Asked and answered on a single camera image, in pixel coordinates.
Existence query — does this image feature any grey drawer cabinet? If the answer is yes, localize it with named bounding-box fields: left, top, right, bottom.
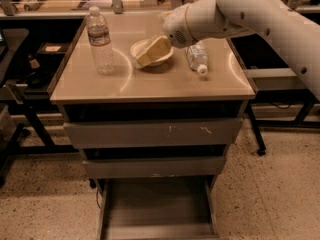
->
left=51, top=14, right=255, bottom=232

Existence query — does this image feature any white paper bowl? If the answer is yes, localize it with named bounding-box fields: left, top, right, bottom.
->
left=130, top=37, right=173, bottom=68

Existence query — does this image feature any open bottom grey drawer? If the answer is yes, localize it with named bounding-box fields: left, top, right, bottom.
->
left=96, top=176, right=220, bottom=240

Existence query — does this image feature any long workbench shelf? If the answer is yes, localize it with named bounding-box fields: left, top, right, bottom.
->
left=11, top=5, right=320, bottom=20

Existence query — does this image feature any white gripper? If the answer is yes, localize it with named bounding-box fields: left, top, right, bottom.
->
left=135, top=4, right=193, bottom=67

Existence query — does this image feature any top grey drawer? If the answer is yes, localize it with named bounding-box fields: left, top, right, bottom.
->
left=64, top=118, right=243, bottom=149

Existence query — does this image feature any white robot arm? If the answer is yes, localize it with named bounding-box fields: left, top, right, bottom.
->
left=135, top=0, right=320, bottom=99

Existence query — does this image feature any middle grey drawer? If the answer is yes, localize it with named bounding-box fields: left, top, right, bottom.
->
left=83, top=156, right=226, bottom=179

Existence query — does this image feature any lying white-label water bottle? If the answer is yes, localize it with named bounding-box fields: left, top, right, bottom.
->
left=185, top=41, right=208, bottom=76

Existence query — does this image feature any clear water bottle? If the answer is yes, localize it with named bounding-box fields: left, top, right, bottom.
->
left=86, top=6, right=114, bottom=75

